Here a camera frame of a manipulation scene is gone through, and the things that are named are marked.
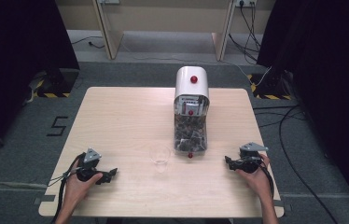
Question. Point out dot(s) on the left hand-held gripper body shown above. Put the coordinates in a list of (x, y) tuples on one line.
[(88, 169)]

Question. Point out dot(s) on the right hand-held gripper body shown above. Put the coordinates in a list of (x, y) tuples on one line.
[(250, 160)]

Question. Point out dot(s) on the person's right hand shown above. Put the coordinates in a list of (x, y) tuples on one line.
[(256, 180)]

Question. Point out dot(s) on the person's left hand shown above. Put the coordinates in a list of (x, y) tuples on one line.
[(77, 188)]

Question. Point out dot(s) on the pile of dark tea bags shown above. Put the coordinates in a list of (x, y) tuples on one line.
[(190, 133)]

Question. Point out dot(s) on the clear plastic cup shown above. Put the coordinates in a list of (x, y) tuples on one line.
[(160, 157)]

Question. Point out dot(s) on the row of white red packets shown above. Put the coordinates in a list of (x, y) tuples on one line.
[(191, 104)]

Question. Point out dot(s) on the stand base with striped tape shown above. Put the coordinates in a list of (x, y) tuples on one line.
[(54, 85), (272, 87)]

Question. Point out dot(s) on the white tea bag dispenser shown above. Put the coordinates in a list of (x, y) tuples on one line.
[(191, 88)]

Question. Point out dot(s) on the black curtain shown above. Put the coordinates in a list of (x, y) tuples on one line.
[(20, 62), (328, 77)]

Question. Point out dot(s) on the white wall socket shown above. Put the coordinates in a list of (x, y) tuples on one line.
[(245, 2)]

